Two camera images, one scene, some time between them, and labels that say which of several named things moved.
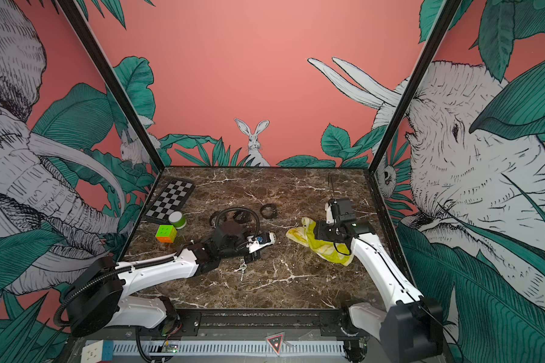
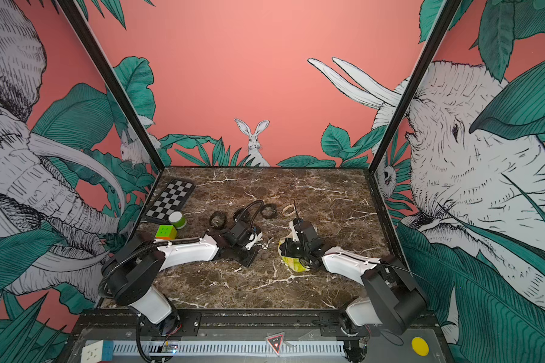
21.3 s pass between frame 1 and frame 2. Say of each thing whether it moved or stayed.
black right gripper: moved
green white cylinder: stayed
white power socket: stayed
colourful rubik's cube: stayed
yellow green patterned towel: moved
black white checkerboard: stayed
